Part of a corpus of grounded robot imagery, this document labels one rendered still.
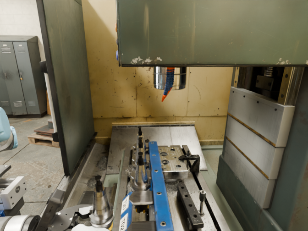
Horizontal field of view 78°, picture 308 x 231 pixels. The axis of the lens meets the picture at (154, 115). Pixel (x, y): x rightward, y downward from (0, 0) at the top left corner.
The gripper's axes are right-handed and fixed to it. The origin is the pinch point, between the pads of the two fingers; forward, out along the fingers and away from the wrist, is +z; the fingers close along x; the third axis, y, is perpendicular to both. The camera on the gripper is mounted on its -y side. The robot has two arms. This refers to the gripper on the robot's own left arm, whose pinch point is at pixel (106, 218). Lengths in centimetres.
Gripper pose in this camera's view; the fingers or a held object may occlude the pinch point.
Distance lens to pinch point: 58.9
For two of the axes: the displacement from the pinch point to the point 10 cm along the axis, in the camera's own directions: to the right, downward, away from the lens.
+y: 0.2, 9.4, 3.3
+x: 0.7, 3.3, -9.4
